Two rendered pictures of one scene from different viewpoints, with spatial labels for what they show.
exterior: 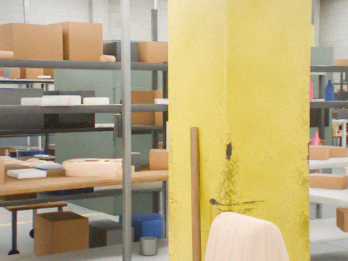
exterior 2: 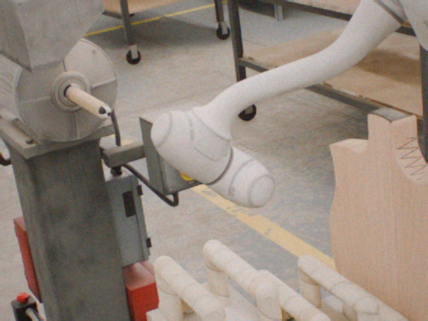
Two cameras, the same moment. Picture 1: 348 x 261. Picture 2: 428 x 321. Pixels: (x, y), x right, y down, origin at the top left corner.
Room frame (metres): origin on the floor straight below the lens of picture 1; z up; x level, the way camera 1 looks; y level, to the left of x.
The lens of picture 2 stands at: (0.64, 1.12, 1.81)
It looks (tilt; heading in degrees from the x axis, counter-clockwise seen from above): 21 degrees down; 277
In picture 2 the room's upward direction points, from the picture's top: 8 degrees counter-clockwise
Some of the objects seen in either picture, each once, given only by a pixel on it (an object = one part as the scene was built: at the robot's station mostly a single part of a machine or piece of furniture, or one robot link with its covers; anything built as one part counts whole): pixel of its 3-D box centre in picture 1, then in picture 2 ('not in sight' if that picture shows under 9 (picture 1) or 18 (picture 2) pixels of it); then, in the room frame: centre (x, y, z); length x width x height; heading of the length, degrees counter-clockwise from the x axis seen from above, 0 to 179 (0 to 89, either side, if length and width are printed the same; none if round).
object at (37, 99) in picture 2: not in sight; (48, 77); (1.30, -1.05, 1.25); 0.41 x 0.27 x 0.26; 122
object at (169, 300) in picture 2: not in sight; (169, 293); (0.88, -0.06, 1.15); 0.03 x 0.03 x 0.09
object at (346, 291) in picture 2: not in sight; (335, 283); (0.63, -0.11, 1.12); 0.20 x 0.03 x 0.03; 120
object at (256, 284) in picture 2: not in sight; (238, 270); (0.77, -0.03, 1.20); 0.20 x 0.03 x 0.03; 120
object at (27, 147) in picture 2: not in sight; (47, 123); (1.34, -1.10, 1.11); 0.36 x 0.24 x 0.04; 122
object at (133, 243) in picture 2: not in sight; (111, 168); (1.21, -1.18, 0.93); 0.15 x 0.10 x 0.55; 122
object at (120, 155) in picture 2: not in sight; (138, 150); (1.10, -1.07, 1.02); 0.19 x 0.04 x 0.04; 32
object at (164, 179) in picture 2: not in sight; (160, 154); (1.05, -1.10, 0.99); 0.24 x 0.21 x 0.26; 122
